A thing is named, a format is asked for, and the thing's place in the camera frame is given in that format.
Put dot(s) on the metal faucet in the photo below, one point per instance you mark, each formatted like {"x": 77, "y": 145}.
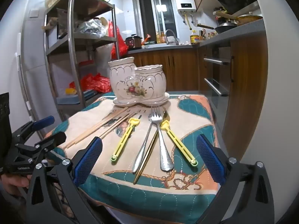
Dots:
{"x": 166, "y": 33}

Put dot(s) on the printed quilted cloth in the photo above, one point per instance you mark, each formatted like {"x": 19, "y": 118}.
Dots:
{"x": 130, "y": 191}

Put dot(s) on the built-in oven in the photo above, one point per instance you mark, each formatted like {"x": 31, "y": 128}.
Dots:
{"x": 216, "y": 74}

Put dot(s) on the crumpled red plastic bag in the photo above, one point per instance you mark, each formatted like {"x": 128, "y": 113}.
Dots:
{"x": 98, "y": 82}

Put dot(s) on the white wall switch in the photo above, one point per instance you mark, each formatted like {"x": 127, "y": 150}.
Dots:
{"x": 33, "y": 13}

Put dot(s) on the jar with kitchen tools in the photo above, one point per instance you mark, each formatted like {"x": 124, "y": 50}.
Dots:
{"x": 202, "y": 36}

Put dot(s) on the gold spoon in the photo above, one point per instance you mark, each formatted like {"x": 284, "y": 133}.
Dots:
{"x": 144, "y": 162}

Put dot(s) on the metal shelf rack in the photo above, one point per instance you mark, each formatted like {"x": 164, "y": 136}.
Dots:
{"x": 71, "y": 51}

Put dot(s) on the amber oil bottle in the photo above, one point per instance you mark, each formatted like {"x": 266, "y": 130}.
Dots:
{"x": 158, "y": 38}
{"x": 163, "y": 38}

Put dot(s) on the dark red pressure cooker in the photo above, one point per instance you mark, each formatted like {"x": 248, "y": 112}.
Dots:
{"x": 133, "y": 42}

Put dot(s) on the water heater pipes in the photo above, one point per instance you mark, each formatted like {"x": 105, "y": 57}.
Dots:
{"x": 188, "y": 17}

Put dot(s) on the yellow slotted plastic stick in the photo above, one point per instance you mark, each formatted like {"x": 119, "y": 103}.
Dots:
{"x": 177, "y": 142}
{"x": 123, "y": 142}

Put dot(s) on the grey kitchen countertop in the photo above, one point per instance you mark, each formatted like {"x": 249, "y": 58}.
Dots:
{"x": 168, "y": 47}

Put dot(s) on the wooden base cabinets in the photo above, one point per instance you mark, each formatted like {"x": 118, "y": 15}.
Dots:
{"x": 168, "y": 70}

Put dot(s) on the floral ceramic utensil holder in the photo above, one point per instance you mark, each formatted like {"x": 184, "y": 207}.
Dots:
{"x": 130, "y": 74}

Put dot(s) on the kitchen window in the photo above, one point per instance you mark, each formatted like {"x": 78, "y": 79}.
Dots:
{"x": 149, "y": 14}

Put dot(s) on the row of condiment bottles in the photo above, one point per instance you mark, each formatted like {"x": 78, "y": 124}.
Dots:
{"x": 211, "y": 35}

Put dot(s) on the brown wok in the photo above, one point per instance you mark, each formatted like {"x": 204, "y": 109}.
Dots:
{"x": 250, "y": 19}

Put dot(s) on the clear plastic bag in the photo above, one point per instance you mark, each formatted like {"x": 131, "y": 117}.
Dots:
{"x": 92, "y": 28}

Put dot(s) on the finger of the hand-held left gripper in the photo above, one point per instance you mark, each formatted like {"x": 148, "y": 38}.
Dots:
{"x": 44, "y": 122}
{"x": 55, "y": 140}

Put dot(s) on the orange plastic item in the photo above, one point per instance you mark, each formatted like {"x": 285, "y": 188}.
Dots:
{"x": 148, "y": 38}

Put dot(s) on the person's left hand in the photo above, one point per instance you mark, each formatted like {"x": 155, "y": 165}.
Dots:
{"x": 14, "y": 182}

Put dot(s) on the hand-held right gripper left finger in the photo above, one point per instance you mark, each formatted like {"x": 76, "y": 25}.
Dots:
{"x": 88, "y": 161}

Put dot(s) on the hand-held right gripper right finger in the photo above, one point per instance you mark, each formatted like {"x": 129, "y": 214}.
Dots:
{"x": 210, "y": 161}

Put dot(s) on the yellow oil bottle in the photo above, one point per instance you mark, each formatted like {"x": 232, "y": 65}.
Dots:
{"x": 194, "y": 37}

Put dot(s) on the white ceramic saucer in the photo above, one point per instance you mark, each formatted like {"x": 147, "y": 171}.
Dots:
{"x": 161, "y": 101}

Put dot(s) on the hanging red plastic bag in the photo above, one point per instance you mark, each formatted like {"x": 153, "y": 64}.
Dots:
{"x": 120, "y": 44}

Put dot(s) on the white refrigerator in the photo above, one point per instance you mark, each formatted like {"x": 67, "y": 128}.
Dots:
{"x": 28, "y": 51}

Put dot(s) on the wooden chopstick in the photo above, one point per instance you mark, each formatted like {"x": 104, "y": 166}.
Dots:
{"x": 109, "y": 126}
{"x": 95, "y": 126}
{"x": 98, "y": 130}
{"x": 119, "y": 126}

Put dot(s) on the black wok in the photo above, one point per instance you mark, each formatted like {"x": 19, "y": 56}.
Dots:
{"x": 224, "y": 29}

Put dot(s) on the yellow plastic object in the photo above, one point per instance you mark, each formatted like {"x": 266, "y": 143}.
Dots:
{"x": 71, "y": 91}

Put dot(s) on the red-lidded plastic container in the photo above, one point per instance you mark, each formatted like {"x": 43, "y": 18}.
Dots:
{"x": 85, "y": 63}

